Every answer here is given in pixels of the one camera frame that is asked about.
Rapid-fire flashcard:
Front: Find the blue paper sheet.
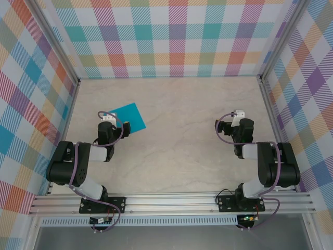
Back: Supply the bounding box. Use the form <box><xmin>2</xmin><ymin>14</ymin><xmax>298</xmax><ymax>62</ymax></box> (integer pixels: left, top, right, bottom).
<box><xmin>107</xmin><ymin>103</ymin><xmax>147</xmax><ymax>135</ymax></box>

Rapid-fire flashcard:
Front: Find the grey metal panel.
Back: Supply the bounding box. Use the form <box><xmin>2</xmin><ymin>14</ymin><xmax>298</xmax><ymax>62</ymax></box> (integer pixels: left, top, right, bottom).
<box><xmin>33</xmin><ymin>225</ymin><xmax>310</xmax><ymax>250</ymax></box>

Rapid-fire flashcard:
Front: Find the aluminium side rail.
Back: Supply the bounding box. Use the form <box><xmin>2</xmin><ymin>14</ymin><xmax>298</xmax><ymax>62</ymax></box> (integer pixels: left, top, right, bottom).
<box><xmin>45</xmin><ymin>80</ymin><xmax>80</xmax><ymax>196</ymax></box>
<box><xmin>257</xmin><ymin>77</ymin><xmax>297</xmax><ymax>192</ymax></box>

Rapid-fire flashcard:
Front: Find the thin black base wire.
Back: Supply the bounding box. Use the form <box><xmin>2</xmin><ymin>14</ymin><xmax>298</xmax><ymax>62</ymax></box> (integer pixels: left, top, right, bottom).
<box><xmin>215</xmin><ymin>189</ymin><xmax>236</xmax><ymax>205</ymax></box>

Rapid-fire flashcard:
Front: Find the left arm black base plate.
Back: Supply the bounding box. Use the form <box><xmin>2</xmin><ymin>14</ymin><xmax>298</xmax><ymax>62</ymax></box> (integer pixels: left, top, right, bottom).
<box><xmin>79</xmin><ymin>196</ymin><xmax>127</xmax><ymax>214</ymax></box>

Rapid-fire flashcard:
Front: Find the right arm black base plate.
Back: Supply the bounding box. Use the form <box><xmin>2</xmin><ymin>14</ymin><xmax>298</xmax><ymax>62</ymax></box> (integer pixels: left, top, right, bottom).
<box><xmin>217</xmin><ymin>195</ymin><xmax>265</xmax><ymax>213</ymax></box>

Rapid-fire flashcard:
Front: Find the aluminium mounting rail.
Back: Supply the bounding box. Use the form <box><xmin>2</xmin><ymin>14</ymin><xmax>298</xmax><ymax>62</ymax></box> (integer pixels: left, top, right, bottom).
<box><xmin>28</xmin><ymin>192</ymin><xmax>317</xmax><ymax>216</ymax></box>

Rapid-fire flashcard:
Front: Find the aluminium frame post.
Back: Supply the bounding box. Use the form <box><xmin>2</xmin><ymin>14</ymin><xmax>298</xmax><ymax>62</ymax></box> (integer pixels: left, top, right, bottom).
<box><xmin>257</xmin><ymin>0</ymin><xmax>309</xmax><ymax>83</ymax></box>
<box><xmin>27</xmin><ymin>0</ymin><xmax>81</xmax><ymax>85</ymax></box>

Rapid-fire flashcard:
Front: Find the perforated metal cable tray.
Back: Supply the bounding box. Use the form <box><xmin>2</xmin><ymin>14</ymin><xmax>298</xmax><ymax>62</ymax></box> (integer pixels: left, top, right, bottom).
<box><xmin>41</xmin><ymin>217</ymin><xmax>239</xmax><ymax>227</ymax></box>

